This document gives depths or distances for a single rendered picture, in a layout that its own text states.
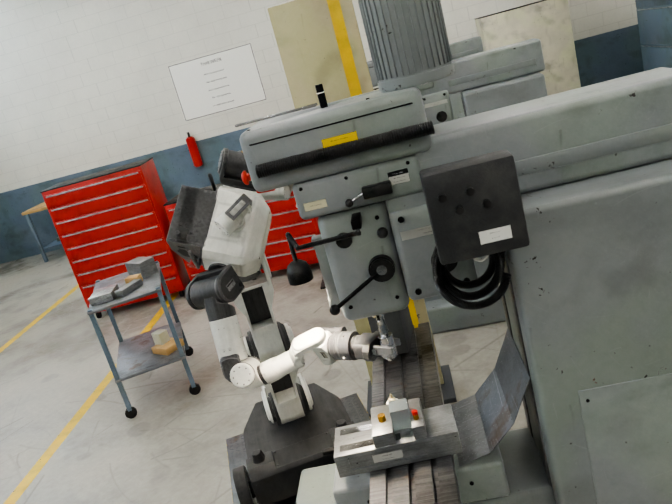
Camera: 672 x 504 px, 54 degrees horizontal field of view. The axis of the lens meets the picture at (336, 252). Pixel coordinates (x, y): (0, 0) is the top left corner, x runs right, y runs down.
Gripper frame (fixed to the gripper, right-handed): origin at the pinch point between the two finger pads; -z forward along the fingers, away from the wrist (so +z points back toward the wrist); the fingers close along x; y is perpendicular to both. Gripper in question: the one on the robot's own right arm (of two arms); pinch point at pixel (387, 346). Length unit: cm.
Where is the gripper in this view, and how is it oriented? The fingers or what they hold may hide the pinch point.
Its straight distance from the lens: 197.3
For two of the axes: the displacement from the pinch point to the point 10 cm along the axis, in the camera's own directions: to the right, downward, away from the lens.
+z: -8.5, 0.7, 5.2
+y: 2.5, 9.2, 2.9
